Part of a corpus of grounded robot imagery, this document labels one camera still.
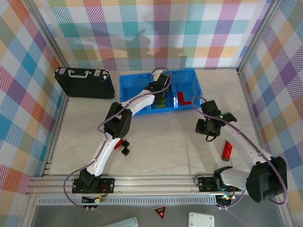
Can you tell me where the small wiring connector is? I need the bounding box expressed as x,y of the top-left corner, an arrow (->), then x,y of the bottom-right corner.
81,195 -> 107,204
216,193 -> 236,207

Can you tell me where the black case with silver handle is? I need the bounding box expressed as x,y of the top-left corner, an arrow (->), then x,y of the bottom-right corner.
53,67 -> 116,100

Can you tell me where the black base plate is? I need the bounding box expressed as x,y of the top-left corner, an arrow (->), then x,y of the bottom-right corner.
72,177 -> 116,194
196,176 -> 242,192

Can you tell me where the slotted grey cable duct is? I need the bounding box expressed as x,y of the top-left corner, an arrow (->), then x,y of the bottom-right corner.
37,196 -> 218,206

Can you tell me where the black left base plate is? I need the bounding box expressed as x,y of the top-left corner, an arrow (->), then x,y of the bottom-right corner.
72,177 -> 116,194

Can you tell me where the white square plate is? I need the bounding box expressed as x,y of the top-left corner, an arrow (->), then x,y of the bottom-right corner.
188,211 -> 215,227

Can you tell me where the red glitter cylinder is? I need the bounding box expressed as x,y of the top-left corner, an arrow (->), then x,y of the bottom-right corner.
220,140 -> 234,162

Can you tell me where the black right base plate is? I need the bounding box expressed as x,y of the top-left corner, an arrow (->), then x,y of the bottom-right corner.
196,176 -> 242,192

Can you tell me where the aluminium corner post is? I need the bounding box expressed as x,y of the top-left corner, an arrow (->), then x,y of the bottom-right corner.
235,0 -> 285,71
28,0 -> 71,71

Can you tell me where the red triangle sign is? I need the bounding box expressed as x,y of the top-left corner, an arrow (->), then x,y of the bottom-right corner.
152,205 -> 168,220

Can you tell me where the blue three-compartment plastic bin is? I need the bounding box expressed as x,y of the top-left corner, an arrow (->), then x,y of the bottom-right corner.
118,68 -> 204,118

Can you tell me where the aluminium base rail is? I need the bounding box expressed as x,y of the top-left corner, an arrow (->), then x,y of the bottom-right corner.
27,174 -> 286,196

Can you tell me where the pale blue-grey object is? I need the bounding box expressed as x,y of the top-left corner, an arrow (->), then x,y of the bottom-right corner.
101,217 -> 139,227

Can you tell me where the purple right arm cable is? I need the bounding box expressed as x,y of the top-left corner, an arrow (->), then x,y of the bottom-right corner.
191,95 -> 290,210

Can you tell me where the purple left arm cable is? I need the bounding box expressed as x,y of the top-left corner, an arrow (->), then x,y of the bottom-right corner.
63,67 -> 173,209

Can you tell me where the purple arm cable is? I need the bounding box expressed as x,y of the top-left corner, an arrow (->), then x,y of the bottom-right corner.
63,67 -> 173,209
191,95 -> 290,210

